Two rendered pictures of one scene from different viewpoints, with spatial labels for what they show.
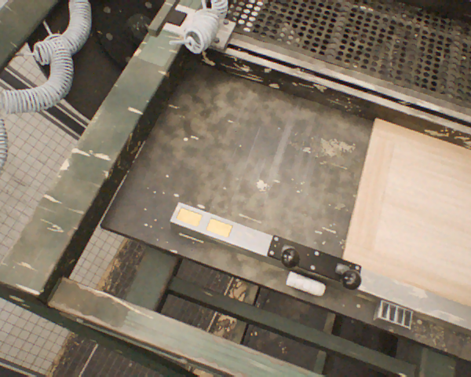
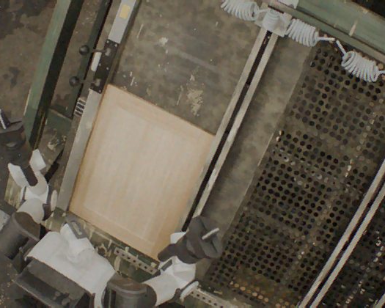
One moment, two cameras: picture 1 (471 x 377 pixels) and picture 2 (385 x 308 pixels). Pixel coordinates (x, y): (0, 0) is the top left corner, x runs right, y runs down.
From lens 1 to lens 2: 1.59 m
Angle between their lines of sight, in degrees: 47
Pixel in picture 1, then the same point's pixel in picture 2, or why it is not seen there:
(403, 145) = (192, 151)
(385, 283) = (93, 105)
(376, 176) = (166, 122)
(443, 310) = (81, 135)
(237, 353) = (59, 20)
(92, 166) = not seen: outside the picture
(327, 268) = (99, 73)
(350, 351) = not seen: hidden behind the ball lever
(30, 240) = not seen: outside the picture
